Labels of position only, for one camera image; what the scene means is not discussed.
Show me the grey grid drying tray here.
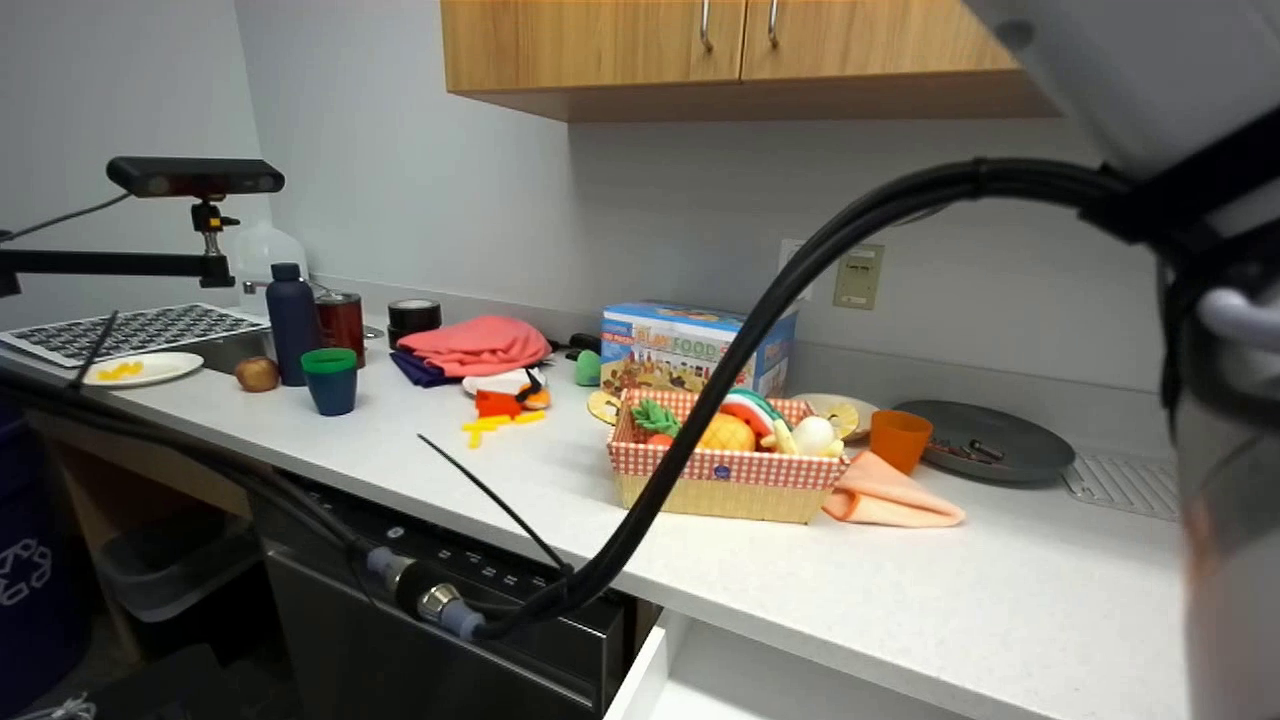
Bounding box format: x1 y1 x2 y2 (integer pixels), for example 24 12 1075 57
0 302 271 372

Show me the beige wall switch plate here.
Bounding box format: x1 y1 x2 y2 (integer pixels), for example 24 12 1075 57
834 238 888 317

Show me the black dishwasher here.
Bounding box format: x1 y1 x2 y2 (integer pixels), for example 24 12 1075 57
255 474 666 720

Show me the black stereo camera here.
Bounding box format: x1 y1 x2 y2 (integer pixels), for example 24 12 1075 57
105 152 288 202

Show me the black trash bin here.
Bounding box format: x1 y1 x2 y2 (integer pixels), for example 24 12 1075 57
95 513 271 631

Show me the red folded cloth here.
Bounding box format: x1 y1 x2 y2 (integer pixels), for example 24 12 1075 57
392 312 556 379

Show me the wooden wall cabinet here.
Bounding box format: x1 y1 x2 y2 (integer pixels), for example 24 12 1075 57
437 0 1056 124

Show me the orange toy fruit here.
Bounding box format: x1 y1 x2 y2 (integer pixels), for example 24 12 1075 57
698 414 759 456

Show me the orange plastic cup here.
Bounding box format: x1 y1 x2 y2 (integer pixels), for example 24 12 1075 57
865 409 936 482

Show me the red toy fries carton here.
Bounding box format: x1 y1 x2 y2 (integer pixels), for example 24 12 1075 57
457 365 556 422

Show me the toy watermelon slice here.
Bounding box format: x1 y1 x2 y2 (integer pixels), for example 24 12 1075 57
716 388 791 437

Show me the blue recycling bin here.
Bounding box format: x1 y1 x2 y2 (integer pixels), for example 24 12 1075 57
0 384 84 698

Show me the cream toy plate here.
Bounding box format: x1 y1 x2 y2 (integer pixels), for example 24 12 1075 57
791 388 881 444

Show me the dark blue bottle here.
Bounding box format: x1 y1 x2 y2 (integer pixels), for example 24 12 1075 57
259 262 324 388

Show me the blue toy food box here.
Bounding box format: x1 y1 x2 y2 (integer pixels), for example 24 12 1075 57
595 302 800 400

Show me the white toy egg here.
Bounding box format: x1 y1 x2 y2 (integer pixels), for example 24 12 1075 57
791 414 839 456

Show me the dark grey round plate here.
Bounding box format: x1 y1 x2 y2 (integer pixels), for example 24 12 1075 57
893 396 1081 488

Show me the black cup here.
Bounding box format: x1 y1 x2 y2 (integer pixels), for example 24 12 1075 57
385 295 445 349

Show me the green toy vegetable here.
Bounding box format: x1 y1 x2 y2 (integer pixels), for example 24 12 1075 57
627 396 685 441

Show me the dark red mug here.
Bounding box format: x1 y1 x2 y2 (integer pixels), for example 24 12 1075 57
314 289 368 367

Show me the red checkered toy basket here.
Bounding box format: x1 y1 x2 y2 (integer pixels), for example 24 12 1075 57
604 388 851 529

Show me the brown toy ball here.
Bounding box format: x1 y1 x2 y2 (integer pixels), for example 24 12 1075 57
234 351 284 396

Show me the dark blue cloth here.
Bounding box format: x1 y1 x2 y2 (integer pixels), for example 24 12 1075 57
389 349 451 391

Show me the yellow toy fry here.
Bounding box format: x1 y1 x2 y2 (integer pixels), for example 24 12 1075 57
457 409 553 451

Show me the blue cup green lid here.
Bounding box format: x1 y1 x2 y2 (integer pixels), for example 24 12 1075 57
295 343 365 422

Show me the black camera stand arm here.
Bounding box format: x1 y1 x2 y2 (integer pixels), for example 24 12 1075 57
0 198 245 302

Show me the white plate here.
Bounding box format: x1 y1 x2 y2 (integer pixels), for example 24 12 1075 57
76 349 209 391

